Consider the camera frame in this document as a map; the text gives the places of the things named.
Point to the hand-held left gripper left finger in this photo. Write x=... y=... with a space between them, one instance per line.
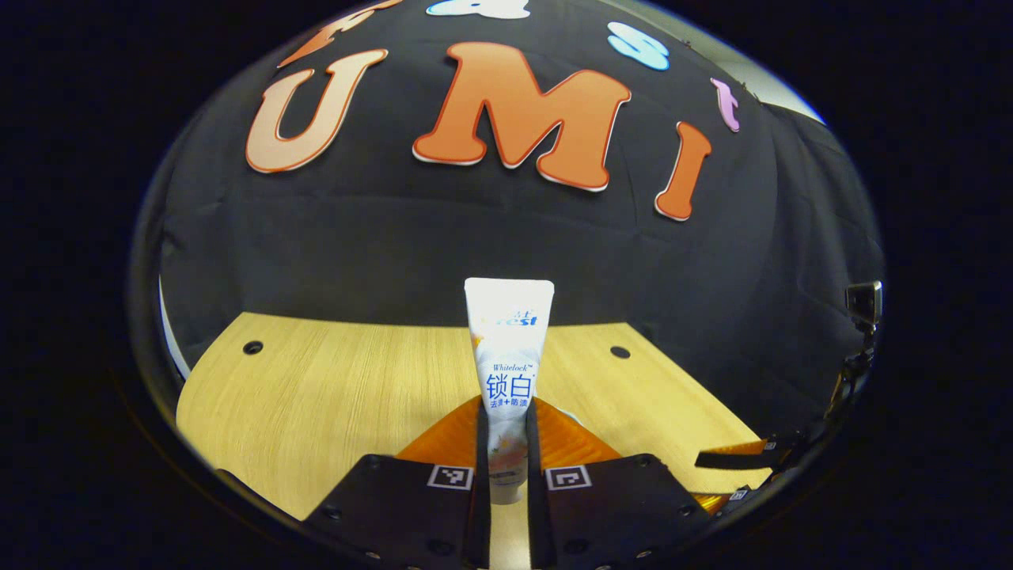
x=482 y=451

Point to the wooden desktop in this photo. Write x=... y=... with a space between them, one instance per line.
x=332 y=396

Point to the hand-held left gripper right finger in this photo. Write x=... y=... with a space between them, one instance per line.
x=534 y=451

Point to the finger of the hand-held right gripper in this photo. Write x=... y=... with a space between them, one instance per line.
x=724 y=501
x=736 y=460

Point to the white toothpaste tube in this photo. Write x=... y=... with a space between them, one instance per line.
x=508 y=364

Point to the black backdrop cloth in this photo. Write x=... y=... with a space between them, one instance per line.
x=380 y=237

